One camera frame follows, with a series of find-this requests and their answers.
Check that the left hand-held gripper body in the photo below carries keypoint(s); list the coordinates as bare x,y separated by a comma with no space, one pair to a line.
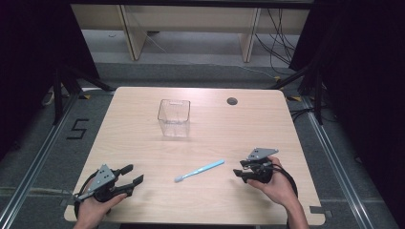
102,178

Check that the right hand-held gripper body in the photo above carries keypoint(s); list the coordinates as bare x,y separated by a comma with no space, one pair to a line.
261,171

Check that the light blue toothbrush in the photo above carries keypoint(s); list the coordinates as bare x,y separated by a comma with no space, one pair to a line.
200,170

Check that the clear plastic container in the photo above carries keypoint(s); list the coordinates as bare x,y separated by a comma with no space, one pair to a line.
174,120

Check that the person's right hand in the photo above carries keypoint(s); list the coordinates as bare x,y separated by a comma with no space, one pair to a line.
281,187

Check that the person's left hand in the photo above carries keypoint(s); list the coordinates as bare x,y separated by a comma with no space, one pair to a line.
92,210

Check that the grey table foot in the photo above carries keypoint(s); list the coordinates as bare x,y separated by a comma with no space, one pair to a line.
67,202
321,211

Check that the yellow black floor tape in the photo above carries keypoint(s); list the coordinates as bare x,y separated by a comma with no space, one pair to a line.
84,96
294,98

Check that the black metal stand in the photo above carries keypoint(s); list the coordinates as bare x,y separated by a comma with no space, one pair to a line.
318,95
58,95

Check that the black curtain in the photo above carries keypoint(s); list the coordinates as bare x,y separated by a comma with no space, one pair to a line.
31,63
366,79

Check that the metal floor rail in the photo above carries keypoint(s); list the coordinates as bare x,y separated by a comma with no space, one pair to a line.
35,165
337,165

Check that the light wooden desk frame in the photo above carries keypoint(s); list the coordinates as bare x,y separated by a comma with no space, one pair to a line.
137,35

